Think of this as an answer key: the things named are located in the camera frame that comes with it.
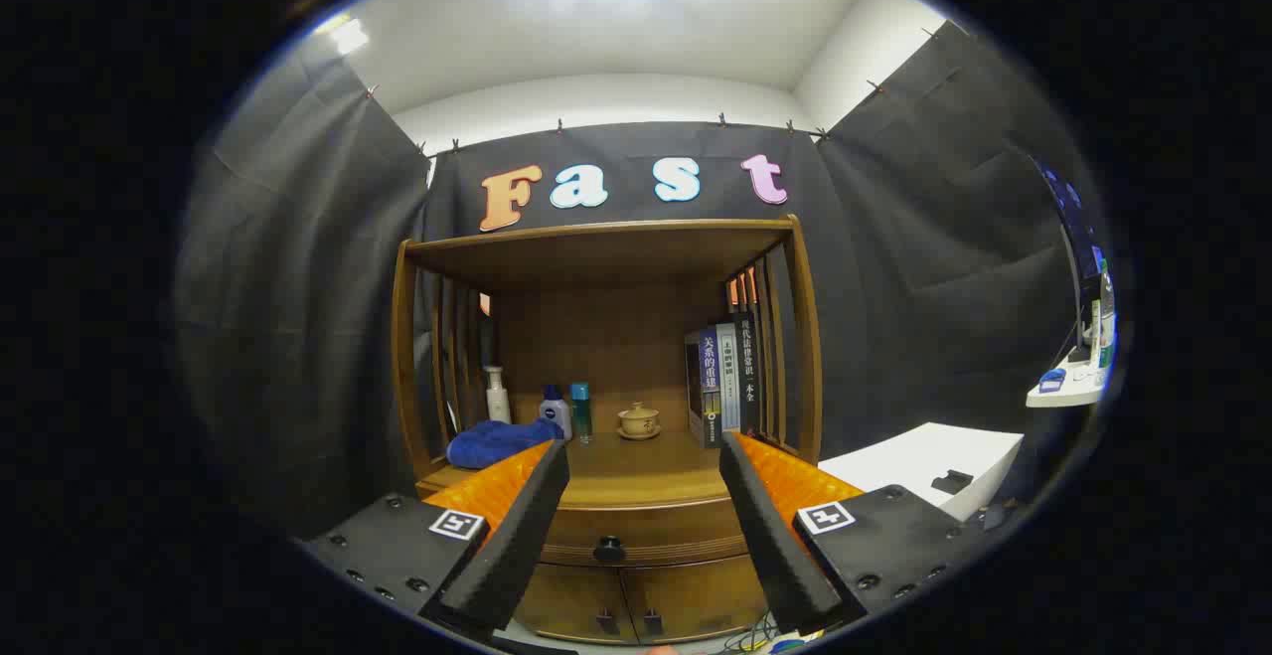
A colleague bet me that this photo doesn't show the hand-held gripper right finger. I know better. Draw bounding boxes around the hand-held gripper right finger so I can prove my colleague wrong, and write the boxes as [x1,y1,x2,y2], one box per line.
[717,430,995,636]

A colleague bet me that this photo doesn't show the book with black spine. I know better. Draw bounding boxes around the book with black spine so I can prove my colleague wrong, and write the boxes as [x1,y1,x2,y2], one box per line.
[735,315,762,434]

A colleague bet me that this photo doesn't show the beige lidded teacup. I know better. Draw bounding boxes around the beige lidded teacup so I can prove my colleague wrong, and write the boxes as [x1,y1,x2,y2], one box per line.
[616,402,662,441]

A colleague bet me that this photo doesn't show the white drawer unit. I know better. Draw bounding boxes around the white drawer unit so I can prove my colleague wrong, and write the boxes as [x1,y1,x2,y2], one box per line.
[817,422,1025,522]

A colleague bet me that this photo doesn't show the computer monitor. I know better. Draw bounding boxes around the computer monitor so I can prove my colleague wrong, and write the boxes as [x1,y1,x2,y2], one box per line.
[1033,158,1104,363]

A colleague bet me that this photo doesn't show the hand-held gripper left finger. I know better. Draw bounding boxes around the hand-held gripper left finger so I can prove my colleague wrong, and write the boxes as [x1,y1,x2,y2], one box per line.
[303,439,572,641]

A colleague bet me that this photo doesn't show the wooden cabinet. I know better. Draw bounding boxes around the wooden cabinet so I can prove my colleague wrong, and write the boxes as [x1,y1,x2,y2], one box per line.
[391,215,824,646]

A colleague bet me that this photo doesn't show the wooden countertop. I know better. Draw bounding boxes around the wooden countertop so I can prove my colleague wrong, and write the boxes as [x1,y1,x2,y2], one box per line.
[417,431,796,512]

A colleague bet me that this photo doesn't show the floor cables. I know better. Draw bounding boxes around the floor cables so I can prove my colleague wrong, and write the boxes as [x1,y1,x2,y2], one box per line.
[725,615,796,654]

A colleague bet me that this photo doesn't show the white side shelf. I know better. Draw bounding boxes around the white side shelf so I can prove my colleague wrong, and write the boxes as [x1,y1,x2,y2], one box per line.
[1026,357,1109,408]

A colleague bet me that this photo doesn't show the book with blue spine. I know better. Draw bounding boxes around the book with blue spine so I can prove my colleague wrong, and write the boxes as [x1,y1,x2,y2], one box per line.
[684,327,723,450]

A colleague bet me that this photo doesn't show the ceiling light panel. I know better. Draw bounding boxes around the ceiling light panel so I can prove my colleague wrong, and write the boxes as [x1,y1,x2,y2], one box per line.
[318,14,371,55]

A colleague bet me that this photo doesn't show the wooden drawer with black knob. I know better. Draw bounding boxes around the wooden drawer with black knob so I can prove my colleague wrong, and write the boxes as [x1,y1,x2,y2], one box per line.
[537,498,752,569]

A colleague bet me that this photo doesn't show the wooden cabinet door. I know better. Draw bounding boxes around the wooden cabinet door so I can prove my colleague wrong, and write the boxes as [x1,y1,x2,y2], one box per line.
[621,556,771,641]
[512,564,637,646]

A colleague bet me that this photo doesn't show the white bottle with blue cap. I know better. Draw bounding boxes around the white bottle with blue cap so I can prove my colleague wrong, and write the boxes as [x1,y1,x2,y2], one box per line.
[539,385,573,440]

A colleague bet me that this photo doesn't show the book with pale spine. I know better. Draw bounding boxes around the book with pale spine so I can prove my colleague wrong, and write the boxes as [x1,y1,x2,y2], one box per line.
[715,323,742,432]

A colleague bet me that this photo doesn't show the clear bottle with green label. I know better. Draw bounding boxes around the clear bottle with green label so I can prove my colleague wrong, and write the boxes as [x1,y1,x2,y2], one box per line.
[1097,272,1117,370]

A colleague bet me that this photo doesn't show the blue folded towel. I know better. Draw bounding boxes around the blue folded towel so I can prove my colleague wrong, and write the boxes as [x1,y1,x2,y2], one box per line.
[446,418,564,470]

